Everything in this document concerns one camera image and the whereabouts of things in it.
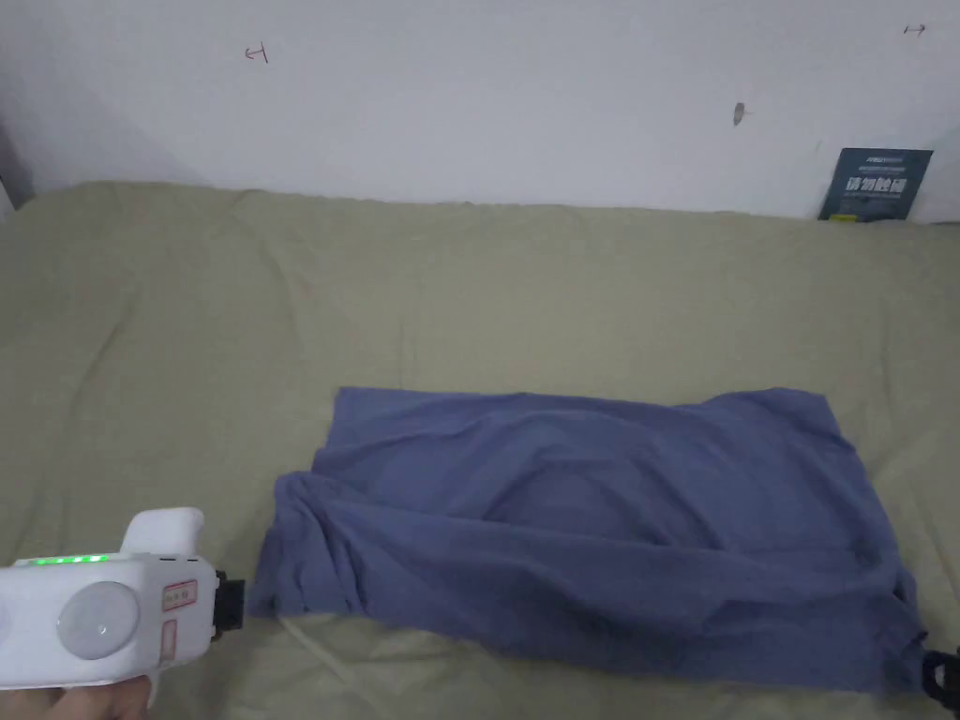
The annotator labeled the dark card with white print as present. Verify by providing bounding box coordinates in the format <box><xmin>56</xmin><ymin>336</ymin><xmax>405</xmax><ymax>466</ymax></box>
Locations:
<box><xmin>817</xmin><ymin>147</ymin><xmax>935</xmax><ymax>223</ymax></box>

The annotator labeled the dark blue shirt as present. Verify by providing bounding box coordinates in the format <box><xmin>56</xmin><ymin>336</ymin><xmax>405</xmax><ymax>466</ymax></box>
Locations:
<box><xmin>247</xmin><ymin>385</ymin><xmax>930</xmax><ymax>698</ymax></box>

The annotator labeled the bed with pale green sheet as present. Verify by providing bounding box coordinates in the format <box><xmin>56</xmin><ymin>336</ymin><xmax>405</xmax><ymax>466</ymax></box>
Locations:
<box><xmin>0</xmin><ymin>179</ymin><xmax>960</xmax><ymax>720</ymax></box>

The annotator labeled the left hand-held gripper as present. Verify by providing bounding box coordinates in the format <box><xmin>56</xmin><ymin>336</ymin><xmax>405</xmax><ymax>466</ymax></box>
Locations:
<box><xmin>0</xmin><ymin>507</ymin><xmax>248</xmax><ymax>711</ymax></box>

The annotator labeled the person's left hand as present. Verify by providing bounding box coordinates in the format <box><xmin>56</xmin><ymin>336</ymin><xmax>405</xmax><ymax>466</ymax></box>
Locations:
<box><xmin>0</xmin><ymin>674</ymin><xmax>155</xmax><ymax>720</ymax></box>

